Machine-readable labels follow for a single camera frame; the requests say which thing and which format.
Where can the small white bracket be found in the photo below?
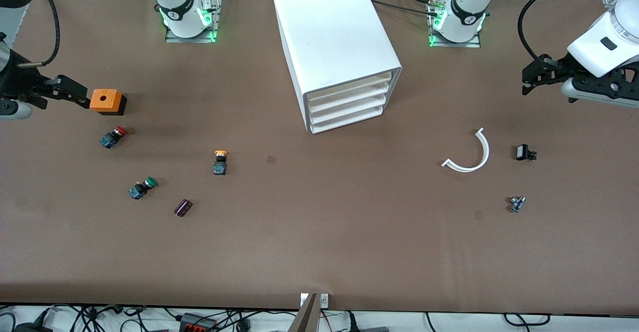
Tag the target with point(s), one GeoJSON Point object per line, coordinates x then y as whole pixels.
{"type": "Point", "coordinates": [304, 300]}
{"type": "Point", "coordinates": [324, 300]}

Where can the purple cylindrical capacitor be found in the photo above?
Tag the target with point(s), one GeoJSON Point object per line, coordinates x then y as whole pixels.
{"type": "Point", "coordinates": [183, 207]}

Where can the wooden post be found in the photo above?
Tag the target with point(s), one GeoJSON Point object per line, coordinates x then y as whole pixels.
{"type": "Point", "coordinates": [305, 317]}

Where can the small black switch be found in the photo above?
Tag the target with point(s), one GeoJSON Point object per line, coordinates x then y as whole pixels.
{"type": "Point", "coordinates": [523, 152]}

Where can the green push button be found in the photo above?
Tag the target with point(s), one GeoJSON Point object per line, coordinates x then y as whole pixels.
{"type": "Point", "coordinates": [142, 188]}

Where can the black power strip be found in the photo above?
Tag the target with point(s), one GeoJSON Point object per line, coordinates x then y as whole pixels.
{"type": "Point", "coordinates": [197, 322]}

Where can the small blue potentiometer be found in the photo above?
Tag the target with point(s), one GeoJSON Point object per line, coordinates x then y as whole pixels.
{"type": "Point", "coordinates": [517, 204]}

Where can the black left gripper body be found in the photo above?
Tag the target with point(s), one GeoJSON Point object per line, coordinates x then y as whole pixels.
{"type": "Point", "coordinates": [560, 67]}

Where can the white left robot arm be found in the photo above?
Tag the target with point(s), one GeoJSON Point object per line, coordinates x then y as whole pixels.
{"type": "Point", "coordinates": [464, 7]}

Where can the yellow push button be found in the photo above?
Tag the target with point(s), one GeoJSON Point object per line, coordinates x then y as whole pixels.
{"type": "Point", "coordinates": [219, 165]}

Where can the white curved plastic piece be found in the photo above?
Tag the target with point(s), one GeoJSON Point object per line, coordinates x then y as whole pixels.
{"type": "Point", "coordinates": [481, 157]}

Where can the black power adapter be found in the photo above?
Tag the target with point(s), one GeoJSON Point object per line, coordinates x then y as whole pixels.
{"type": "Point", "coordinates": [30, 326]}

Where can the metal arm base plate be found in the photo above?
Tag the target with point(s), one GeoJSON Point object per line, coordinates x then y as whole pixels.
{"type": "Point", "coordinates": [449, 44]}
{"type": "Point", "coordinates": [215, 22]}

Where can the red push button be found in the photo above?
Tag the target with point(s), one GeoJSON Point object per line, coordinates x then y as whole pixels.
{"type": "Point", "coordinates": [112, 137]}

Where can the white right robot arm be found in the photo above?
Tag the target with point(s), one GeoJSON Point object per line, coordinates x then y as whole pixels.
{"type": "Point", "coordinates": [174, 2]}

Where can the orange button box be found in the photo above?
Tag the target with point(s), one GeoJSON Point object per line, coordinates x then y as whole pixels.
{"type": "Point", "coordinates": [105, 100]}

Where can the white plastic drawer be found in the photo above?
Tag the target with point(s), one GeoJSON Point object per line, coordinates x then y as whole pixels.
{"type": "Point", "coordinates": [349, 118]}
{"type": "Point", "coordinates": [349, 108]}
{"type": "Point", "coordinates": [349, 88]}
{"type": "Point", "coordinates": [349, 98]}

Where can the white drawer cabinet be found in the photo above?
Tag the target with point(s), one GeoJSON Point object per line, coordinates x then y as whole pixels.
{"type": "Point", "coordinates": [334, 27]}

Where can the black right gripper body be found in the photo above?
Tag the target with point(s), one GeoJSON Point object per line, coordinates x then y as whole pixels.
{"type": "Point", "coordinates": [21, 80]}

